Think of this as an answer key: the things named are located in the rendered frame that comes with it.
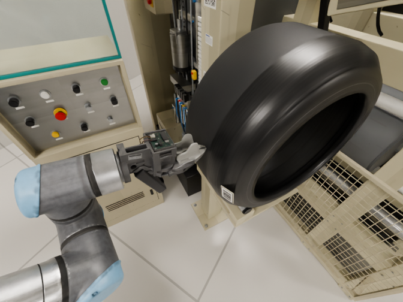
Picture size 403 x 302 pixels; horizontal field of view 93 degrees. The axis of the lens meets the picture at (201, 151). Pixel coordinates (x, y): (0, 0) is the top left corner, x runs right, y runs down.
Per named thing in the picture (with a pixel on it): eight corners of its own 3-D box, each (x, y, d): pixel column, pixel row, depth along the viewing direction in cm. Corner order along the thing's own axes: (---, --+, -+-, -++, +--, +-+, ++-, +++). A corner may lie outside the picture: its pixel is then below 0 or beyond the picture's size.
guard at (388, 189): (250, 178, 157) (273, 106, 106) (252, 178, 157) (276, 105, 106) (354, 301, 102) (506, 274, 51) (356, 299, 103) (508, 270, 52)
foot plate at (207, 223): (191, 204, 174) (191, 203, 172) (216, 192, 182) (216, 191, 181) (204, 230, 157) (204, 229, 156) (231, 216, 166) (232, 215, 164)
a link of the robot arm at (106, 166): (105, 204, 39) (99, 170, 45) (130, 195, 41) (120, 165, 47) (93, 176, 33) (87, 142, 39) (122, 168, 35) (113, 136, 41)
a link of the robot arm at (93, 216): (71, 259, 43) (46, 239, 34) (61, 217, 49) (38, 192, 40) (113, 236, 48) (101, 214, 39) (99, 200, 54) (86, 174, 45)
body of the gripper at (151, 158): (180, 147, 40) (120, 163, 35) (179, 174, 46) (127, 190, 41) (167, 127, 45) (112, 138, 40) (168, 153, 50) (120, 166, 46)
